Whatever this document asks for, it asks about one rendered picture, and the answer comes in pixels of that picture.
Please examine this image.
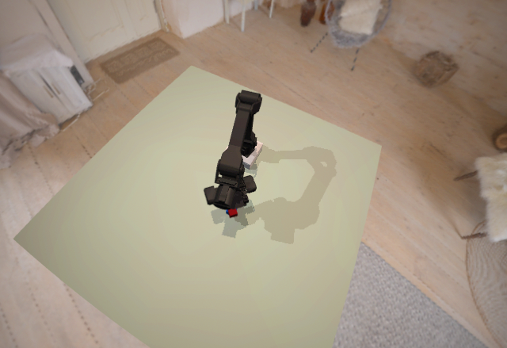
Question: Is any red cube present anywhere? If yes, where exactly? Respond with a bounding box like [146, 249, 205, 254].
[227, 209, 238, 218]

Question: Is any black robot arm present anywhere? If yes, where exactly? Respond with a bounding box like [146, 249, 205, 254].
[213, 90, 262, 210]

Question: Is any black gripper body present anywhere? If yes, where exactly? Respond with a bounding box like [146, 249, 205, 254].
[204, 175, 257, 205]

